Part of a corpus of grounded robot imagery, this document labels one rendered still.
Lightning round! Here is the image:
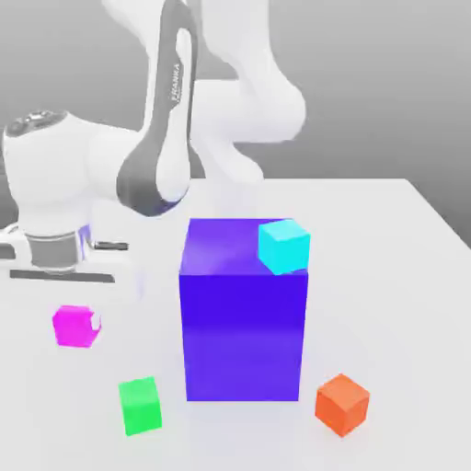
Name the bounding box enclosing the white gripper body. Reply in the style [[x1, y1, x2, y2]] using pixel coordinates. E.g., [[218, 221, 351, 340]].
[[0, 257, 144, 302]]

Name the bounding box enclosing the small magenta cube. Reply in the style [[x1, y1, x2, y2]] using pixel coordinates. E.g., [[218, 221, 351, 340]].
[[52, 304, 102, 349]]

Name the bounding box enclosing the small green cube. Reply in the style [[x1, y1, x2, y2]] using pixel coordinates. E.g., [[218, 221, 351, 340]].
[[118, 375, 164, 437]]

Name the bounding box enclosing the small cyan cube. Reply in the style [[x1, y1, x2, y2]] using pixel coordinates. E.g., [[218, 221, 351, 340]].
[[258, 219, 311, 276]]

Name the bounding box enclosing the small orange cube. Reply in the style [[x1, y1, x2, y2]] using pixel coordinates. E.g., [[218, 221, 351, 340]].
[[315, 373, 371, 438]]

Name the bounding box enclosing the large blue box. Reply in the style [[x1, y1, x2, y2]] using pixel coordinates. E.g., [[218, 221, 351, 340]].
[[178, 217, 309, 403]]

